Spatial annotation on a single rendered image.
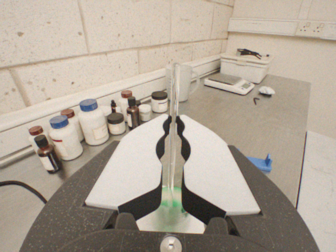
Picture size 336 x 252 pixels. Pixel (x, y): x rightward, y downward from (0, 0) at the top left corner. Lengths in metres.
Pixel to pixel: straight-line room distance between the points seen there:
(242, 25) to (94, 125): 1.32
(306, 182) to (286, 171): 0.05
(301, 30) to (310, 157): 1.00
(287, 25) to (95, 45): 1.23
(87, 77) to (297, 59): 1.37
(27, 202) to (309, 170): 0.69
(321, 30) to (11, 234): 1.61
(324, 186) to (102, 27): 0.80
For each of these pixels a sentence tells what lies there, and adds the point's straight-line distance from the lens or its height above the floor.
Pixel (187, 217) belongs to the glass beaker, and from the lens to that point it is 0.21.
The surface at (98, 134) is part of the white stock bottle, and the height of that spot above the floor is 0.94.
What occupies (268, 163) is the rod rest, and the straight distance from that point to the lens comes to 0.50.
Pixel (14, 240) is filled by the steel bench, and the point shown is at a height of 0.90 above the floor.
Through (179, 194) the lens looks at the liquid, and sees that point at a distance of 0.24.
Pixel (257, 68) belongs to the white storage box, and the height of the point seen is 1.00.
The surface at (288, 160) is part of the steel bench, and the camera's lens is 0.58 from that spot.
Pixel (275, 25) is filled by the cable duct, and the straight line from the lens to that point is 1.49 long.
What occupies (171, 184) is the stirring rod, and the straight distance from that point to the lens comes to 0.18.
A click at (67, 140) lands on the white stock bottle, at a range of 0.48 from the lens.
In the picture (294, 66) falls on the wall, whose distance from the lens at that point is 1.53.
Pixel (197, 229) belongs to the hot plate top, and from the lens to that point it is 0.26.
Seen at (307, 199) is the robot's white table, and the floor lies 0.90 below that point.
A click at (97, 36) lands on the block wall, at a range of 0.67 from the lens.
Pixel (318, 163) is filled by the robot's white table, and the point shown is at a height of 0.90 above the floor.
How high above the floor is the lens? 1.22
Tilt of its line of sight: 33 degrees down
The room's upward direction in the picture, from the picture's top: 1 degrees clockwise
